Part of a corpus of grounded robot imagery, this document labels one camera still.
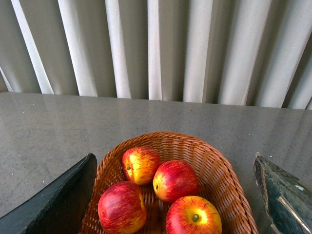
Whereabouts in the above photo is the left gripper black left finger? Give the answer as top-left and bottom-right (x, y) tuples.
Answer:
(0, 153), (97, 234)

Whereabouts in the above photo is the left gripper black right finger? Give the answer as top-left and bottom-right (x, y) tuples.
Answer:
(253, 153), (312, 234)

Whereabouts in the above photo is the red yellow apple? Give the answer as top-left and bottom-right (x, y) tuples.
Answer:
(166, 196), (222, 234)

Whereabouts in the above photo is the orange yellow apple in basket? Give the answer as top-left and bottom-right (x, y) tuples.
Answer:
(97, 181), (147, 234)

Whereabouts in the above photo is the left brown wicker basket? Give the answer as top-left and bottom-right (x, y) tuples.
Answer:
(79, 132), (258, 234)

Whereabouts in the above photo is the red apple in basket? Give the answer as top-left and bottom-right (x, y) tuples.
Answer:
(122, 146), (161, 186)

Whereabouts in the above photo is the white pleated curtain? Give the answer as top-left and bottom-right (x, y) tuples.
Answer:
(0, 0), (312, 109)

